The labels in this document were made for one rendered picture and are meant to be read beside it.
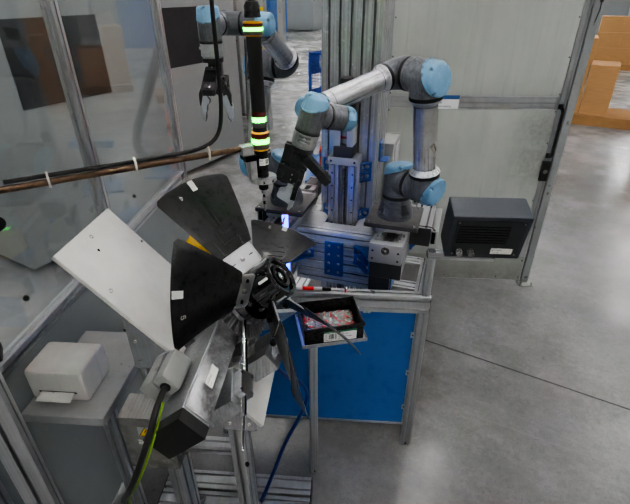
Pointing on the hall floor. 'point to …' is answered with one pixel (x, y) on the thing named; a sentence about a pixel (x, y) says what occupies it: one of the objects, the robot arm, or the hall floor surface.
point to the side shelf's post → (123, 458)
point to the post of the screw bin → (313, 407)
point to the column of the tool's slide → (13, 437)
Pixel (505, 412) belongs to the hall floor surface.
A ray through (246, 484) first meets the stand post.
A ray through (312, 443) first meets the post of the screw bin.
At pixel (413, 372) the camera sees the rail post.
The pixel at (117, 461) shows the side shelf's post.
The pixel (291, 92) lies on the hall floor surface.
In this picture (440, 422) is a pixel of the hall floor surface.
